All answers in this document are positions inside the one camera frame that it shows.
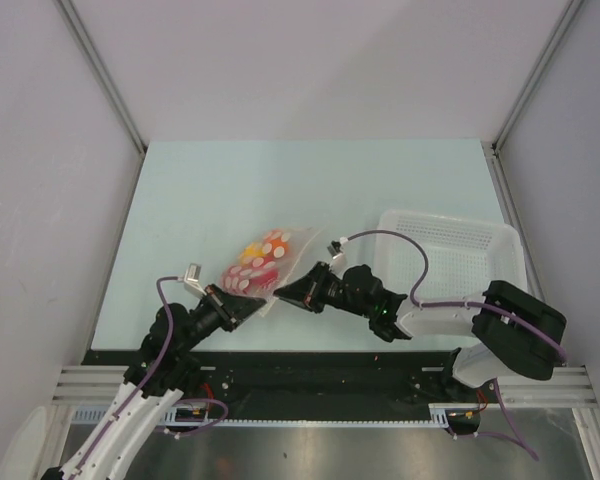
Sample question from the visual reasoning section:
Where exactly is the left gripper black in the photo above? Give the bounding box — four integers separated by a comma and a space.
175, 283, 265, 356

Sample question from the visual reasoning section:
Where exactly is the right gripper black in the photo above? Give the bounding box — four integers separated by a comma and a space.
276, 260, 372, 318

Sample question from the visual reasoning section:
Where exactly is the clear polka dot zip bag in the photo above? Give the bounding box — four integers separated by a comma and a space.
218, 227, 321, 317

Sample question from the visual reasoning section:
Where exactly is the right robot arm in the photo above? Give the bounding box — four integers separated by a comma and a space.
274, 262, 566, 401

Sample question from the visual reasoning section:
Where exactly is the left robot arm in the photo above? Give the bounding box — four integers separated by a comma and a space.
42, 276, 266, 479

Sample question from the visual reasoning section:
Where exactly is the red fake fruit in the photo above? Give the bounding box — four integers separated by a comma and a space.
219, 265, 279, 297

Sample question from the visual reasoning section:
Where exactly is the orange fake fruit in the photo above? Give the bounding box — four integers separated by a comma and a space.
261, 229, 292, 259

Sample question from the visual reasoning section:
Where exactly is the yellow fake fruit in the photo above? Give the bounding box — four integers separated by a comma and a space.
239, 242, 263, 263

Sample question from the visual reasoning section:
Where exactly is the white perforated plastic basket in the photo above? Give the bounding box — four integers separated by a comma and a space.
372, 210, 528, 301

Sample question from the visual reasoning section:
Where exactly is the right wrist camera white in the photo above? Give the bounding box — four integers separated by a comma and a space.
327, 237, 348, 275

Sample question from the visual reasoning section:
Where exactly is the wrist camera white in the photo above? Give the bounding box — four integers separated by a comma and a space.
177, 263, 205, 299
327, 237, 348, 275

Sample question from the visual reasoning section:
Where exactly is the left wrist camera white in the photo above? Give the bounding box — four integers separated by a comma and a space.
177, 263, 205, 299

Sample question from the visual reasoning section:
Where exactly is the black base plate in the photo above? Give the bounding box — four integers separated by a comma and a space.
82, 349, 566, 422

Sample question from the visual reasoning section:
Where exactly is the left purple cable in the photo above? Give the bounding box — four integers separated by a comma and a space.
64, 275, 186, 476

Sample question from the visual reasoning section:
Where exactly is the purple cable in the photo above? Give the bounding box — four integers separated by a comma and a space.
64, 275, 186, 476
335, 228, 567, 461

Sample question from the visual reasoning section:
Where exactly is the white slotted cable duct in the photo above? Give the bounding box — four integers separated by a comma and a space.
72, 402, 481, 429

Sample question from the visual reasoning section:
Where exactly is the right aluminium side rail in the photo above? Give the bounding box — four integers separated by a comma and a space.
481, 142, 546, 302

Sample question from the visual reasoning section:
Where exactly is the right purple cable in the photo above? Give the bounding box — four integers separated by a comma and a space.
335, 228, 567, 461

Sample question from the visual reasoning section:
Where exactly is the left aluminium frame post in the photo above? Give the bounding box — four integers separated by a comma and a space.
53, 0, 148, 158

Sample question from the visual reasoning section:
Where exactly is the aluminium frame post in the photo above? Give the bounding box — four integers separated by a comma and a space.
491, 0, 587, 154
53, 0, 148, 158

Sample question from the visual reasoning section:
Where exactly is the right aluminium frame post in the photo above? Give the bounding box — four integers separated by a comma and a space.
491, 0, 587, 154

